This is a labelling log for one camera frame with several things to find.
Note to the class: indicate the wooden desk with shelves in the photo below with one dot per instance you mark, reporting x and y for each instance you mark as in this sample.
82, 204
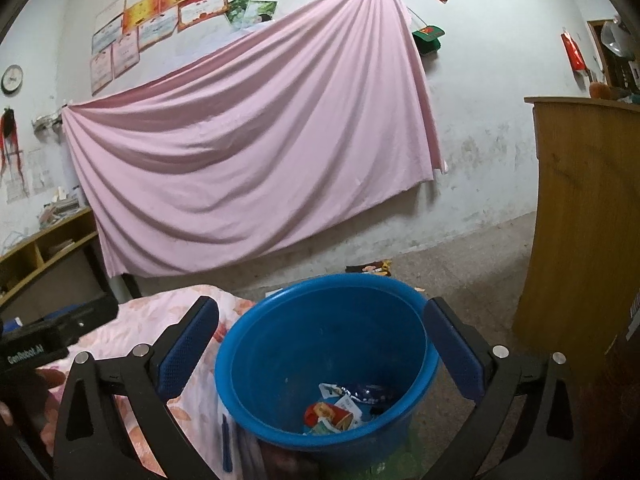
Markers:
30, 255

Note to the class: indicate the black and yellow snack packet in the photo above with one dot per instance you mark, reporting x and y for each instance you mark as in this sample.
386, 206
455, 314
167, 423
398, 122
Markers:
370, 267

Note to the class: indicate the pink hanging sheet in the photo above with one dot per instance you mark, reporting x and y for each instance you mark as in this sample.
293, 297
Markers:
250, 150

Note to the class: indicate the wooden wall frame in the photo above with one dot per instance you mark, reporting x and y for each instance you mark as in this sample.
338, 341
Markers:
597, 45

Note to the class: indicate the green photo print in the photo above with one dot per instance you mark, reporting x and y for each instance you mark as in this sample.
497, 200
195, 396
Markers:
262, 10
237, 10

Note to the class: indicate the orange fruit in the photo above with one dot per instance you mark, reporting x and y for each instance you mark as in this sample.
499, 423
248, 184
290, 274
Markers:
599, 90

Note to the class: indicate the white packet with green edge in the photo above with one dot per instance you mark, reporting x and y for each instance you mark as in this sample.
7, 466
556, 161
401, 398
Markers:
319, 426

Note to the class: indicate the white paper scrap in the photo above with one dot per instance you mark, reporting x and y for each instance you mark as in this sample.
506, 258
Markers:
274, 292

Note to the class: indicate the paper wall calendar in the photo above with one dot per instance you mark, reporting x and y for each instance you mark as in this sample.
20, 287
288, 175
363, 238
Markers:
25, 175

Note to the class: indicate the blue plastic bucket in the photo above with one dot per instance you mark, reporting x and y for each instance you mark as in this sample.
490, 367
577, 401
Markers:
300, 335

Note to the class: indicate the group of wall certificates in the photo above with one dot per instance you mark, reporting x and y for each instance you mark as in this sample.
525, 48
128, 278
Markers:
150, 15

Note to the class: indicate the floral blanket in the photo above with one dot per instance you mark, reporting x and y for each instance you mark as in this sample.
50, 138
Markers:
145, 320

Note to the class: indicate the stack of books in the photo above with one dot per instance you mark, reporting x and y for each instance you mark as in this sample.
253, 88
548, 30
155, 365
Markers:
62, 207

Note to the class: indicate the red tassel decoration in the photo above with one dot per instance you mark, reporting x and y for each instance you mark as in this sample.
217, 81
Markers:
10, 132

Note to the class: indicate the red packet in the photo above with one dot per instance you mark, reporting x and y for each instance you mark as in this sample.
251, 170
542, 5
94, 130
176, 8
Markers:
325, 412
574, 51

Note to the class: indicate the wooden cabinet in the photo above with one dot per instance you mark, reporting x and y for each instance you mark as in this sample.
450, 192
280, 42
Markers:
575, 210

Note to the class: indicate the round wall clock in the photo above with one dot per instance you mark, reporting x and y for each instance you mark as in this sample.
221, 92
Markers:
11, 79

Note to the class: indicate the metal wall rack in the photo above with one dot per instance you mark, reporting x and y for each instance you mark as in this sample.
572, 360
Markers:
47, 122

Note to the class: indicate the clear plastic bag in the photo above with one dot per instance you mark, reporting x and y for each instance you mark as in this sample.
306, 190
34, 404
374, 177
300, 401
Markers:
615, 35

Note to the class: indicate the white paper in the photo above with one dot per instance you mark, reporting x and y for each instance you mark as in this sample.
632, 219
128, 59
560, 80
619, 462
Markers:
346, 401

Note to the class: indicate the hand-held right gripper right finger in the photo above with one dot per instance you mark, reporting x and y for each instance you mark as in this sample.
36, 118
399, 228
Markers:
452, 350

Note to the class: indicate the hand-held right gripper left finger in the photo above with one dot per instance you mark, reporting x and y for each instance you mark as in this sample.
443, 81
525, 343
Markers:
187, 347

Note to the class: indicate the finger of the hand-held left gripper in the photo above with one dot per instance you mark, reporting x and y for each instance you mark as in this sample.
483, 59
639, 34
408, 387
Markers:
85, 315

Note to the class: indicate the red hanging packet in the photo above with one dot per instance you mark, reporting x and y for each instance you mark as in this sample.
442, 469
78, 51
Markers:
574, 51

